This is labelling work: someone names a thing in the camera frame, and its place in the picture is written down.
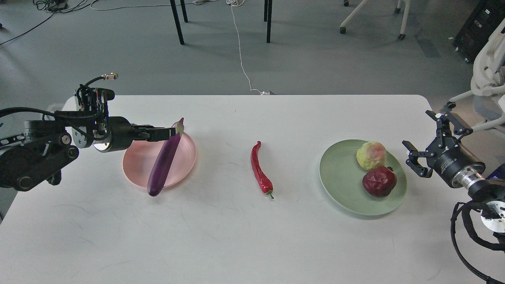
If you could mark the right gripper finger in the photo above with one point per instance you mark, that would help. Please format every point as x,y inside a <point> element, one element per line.
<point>450,129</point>
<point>431,154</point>

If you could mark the green plate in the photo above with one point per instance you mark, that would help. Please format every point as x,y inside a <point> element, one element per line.
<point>341,176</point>

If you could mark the dark red pomegranate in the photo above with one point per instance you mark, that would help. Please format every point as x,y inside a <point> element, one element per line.
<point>380,182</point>

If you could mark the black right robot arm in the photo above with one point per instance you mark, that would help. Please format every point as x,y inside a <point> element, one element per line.
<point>487,198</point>

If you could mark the black table legs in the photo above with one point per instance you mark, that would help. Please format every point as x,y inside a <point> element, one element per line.
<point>267,17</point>

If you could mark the yellow-green round fruit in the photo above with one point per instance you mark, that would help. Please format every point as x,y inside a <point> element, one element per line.
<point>371,155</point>

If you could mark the pink plate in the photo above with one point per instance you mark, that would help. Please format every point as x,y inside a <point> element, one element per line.
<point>139,159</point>

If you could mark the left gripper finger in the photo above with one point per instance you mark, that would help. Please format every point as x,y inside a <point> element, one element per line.
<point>153,129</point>
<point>154,136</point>

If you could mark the red chili pepper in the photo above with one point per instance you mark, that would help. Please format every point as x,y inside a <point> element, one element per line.
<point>263,181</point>

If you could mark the white office chair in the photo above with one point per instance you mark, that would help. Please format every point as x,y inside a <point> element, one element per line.
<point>488,80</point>

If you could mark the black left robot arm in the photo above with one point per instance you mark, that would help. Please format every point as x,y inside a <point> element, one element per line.
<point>47,145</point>

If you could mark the black equipment box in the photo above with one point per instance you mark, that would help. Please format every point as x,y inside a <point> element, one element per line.
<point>477,29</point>

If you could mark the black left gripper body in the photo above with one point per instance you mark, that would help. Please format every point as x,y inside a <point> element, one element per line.
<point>121,136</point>

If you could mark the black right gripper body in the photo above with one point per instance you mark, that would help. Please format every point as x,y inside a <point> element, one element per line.
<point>455,160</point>

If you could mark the purple eggplant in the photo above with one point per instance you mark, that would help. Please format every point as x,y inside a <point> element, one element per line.
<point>164,160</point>

